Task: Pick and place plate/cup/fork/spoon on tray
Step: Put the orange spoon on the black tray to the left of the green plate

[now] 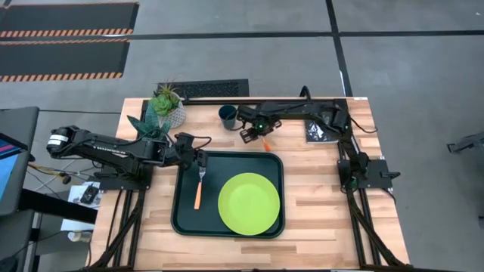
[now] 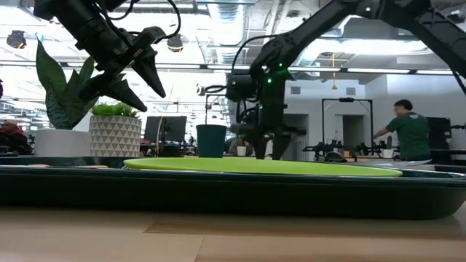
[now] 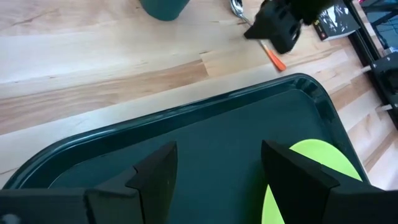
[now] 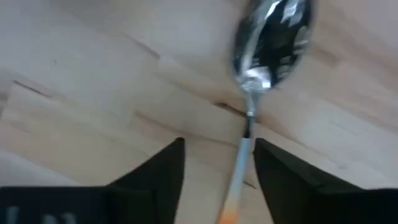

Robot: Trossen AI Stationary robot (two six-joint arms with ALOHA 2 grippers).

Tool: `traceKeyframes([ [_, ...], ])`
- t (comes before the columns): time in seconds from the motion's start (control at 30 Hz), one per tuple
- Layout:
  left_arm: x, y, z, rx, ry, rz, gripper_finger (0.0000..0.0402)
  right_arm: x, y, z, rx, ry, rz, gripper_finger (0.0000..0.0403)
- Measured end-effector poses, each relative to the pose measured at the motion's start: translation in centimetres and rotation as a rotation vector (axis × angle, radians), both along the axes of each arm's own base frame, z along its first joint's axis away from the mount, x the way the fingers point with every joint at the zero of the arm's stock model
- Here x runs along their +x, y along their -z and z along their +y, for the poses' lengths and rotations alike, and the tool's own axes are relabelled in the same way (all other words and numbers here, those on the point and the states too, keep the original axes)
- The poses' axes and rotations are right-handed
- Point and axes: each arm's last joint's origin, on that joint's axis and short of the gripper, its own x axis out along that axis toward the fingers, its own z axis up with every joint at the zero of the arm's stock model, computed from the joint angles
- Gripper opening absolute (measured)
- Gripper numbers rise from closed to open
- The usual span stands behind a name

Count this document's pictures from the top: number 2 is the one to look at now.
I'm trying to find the yellow hanging cord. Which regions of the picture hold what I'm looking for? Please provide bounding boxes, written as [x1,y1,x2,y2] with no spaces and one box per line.
[330,53,338,90]

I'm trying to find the succulent in patterned pot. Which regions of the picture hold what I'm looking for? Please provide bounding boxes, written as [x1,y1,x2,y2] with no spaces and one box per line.
[89,102,143,158]

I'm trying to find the dark green tray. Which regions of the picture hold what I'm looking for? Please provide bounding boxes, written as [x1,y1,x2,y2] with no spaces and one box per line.
[0,155,466,221]

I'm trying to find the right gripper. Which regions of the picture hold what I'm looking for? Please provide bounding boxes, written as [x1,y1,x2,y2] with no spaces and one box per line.
[225,59,307,162]

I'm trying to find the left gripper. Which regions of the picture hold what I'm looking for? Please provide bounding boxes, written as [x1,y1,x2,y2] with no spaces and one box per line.
[60,4,167,113]

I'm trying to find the lime green plate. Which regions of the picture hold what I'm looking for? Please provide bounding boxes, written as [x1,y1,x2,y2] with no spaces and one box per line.
[122,156,403,178]

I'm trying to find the black hanging dome camera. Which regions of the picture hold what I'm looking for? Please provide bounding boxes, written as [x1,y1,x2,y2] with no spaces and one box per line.
[167,35,184,53]
[6,30,27,49]

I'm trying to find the black cabinet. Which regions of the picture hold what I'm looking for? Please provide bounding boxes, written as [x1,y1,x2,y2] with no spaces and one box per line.
[427,116,454,150]

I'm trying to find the dark green cup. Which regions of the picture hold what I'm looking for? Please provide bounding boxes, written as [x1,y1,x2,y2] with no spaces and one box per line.
[196,124,228,159]

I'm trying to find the person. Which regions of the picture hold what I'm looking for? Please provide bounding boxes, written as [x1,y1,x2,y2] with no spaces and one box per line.
[373,99,433,162]
[0,118,33,156]

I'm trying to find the snake plant in white pot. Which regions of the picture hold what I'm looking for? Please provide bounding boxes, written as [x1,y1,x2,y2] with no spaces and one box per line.
[33,38,100,158]

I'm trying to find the black computer monitor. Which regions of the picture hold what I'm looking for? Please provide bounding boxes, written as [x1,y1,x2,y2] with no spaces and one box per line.
[144,116,188,143]

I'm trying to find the black stand frame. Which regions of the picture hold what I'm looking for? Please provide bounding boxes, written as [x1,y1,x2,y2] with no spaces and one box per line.
[321,97,374,154]

